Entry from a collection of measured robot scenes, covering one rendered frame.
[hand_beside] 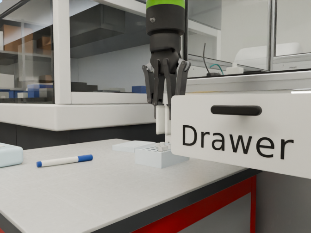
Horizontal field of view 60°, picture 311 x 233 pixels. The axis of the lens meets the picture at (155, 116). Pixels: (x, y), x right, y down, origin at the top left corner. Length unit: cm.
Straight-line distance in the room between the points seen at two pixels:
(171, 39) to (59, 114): 61
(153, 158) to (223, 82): 33
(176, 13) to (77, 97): 63
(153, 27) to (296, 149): 40
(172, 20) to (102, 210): 42
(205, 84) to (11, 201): 62
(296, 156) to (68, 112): 89
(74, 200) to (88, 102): 74
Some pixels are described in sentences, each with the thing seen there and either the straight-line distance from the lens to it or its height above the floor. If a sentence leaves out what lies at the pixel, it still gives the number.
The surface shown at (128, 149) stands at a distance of 84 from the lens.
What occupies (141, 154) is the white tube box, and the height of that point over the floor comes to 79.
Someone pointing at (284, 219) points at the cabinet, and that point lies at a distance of 82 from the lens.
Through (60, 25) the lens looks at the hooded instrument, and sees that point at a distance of 114.
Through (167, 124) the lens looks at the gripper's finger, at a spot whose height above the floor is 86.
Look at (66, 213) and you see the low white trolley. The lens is 42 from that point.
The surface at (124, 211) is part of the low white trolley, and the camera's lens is 41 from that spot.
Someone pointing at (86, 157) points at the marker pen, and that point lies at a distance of 73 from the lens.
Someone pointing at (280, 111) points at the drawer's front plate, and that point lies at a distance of 40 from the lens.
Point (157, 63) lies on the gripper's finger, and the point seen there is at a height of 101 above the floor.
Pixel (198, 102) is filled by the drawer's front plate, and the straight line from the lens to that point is 47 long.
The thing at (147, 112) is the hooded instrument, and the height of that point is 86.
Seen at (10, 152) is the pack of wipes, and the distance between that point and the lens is 74.
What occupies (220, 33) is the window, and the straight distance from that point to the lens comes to 88.
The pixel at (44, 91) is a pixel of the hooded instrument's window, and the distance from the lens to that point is 120.
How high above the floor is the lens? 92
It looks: 3 degrees down
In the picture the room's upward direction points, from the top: straight up
